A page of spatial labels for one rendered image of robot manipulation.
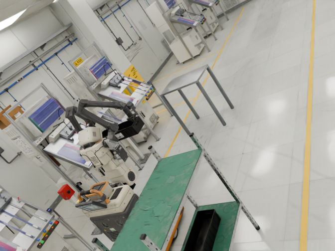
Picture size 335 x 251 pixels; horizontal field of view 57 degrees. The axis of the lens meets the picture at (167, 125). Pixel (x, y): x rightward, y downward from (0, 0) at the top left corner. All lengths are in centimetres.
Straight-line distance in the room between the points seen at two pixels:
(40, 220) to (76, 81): 255
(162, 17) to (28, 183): 503
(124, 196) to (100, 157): 45
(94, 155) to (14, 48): 408
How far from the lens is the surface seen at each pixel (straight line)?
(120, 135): 332
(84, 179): 460
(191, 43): 831
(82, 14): 747
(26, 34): 705
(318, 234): 269
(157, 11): 832
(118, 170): 315
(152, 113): 594
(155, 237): 194
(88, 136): 304
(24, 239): 386
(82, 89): 557
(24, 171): 604
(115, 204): 287
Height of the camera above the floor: 207
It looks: 21 degrees down
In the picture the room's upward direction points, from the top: 36 degrees counter-clockwise
